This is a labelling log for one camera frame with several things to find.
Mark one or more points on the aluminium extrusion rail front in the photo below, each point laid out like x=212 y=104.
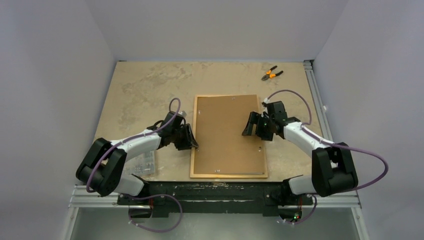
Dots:
x=82 y=199

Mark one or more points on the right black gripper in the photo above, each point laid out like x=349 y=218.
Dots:
x=260 y=125

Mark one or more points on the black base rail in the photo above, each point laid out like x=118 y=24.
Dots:
x=164 y=197

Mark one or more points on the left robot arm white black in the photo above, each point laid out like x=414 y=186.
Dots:
x=102 y=167

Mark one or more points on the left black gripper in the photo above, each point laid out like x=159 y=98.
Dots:
x=188 y=142

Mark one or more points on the orange black pliers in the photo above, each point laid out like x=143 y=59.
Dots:
x=270 y=75

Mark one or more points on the clear plastic screw box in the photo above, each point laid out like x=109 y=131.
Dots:
x=141 y=165

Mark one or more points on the brown backing board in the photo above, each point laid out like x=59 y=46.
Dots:
x=223 y=152

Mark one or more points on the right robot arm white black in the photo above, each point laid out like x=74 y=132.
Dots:
x=332 y=166

